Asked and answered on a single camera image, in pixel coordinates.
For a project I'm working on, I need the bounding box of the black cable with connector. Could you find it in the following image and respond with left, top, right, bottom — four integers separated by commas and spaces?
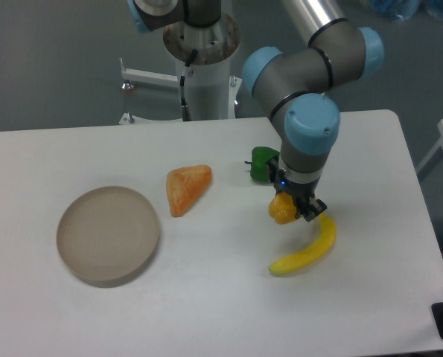
179, 49, 198, 122

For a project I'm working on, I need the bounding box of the blue plastic bag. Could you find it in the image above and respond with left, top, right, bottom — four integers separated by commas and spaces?
367, 0, 421, 22

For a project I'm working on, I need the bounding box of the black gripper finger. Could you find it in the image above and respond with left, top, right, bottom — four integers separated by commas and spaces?
266, 155, 281, 193
295, 197, 327, 222

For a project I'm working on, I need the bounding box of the yellow bell pepper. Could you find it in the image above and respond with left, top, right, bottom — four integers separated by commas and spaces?
269, 192, 297, 225

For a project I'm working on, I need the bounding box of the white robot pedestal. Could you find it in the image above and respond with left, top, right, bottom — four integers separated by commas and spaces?
119, 13, 242, 121

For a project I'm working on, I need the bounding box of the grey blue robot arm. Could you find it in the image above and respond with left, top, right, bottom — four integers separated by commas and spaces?
127, 1, 384, 221

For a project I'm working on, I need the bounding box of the orange triangular bread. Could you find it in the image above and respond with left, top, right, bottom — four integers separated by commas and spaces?
166, 164, 212, 217

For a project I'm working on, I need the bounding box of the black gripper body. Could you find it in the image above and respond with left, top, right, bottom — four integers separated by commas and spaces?
275, 175, 319, 205

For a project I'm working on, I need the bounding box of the green bell pepper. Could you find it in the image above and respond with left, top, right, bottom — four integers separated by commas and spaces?
245, 147, 279, 183

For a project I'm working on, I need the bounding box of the beige round plate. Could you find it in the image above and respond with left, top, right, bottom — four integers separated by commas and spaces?
56, 186, 160, 288

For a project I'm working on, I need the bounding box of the yellow banana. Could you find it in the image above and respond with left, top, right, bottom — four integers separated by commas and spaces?
269, 213, 337, 276

